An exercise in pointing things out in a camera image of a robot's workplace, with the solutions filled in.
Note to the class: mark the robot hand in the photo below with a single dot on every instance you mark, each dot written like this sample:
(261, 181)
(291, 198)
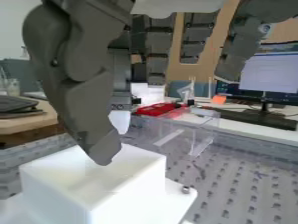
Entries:
(75, 66)

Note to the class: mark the red tray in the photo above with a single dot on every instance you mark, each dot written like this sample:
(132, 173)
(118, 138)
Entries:
(155, 109)

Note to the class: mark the clear box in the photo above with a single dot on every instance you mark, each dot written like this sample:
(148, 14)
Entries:
(200, 130)

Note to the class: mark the small white box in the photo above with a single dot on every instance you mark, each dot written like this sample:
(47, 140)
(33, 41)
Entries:
(94, 186)

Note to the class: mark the white desk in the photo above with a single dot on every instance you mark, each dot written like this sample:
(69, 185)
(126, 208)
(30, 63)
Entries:
(248, 133)

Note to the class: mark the computer screen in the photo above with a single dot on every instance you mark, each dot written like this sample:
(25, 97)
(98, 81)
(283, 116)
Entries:
(273, 71)

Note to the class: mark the long black keyboard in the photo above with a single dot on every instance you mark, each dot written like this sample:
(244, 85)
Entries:
(261, 118)

